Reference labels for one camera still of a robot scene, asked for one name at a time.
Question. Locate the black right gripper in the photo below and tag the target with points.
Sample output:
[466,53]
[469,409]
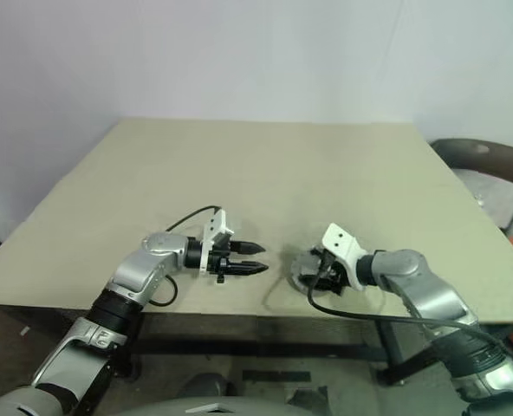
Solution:
[332,271]

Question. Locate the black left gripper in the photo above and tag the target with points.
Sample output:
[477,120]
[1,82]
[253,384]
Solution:
[219,260]

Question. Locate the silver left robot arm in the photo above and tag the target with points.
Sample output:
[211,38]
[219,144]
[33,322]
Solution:
[144,268]

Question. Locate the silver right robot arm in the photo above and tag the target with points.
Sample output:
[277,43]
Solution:
[430,286]

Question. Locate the black flat bar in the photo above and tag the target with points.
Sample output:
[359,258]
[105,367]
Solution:
[277,376]

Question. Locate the dark rounded shape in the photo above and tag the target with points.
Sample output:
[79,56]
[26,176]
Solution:
[209,383]
[306,395]

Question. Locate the small clear bottle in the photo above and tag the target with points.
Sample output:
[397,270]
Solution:
[481,200]

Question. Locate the dark folding chair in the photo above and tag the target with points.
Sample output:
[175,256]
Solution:
[486,173]

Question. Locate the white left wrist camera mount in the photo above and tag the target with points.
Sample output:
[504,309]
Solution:
[213,236]

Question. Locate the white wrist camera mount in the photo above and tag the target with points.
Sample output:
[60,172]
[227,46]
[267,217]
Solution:
[343,247]
[213,236]

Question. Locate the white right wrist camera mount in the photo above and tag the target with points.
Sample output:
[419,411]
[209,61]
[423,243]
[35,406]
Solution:
[343,247]

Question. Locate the black table frame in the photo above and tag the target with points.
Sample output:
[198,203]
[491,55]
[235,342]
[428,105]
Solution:
[282,342]

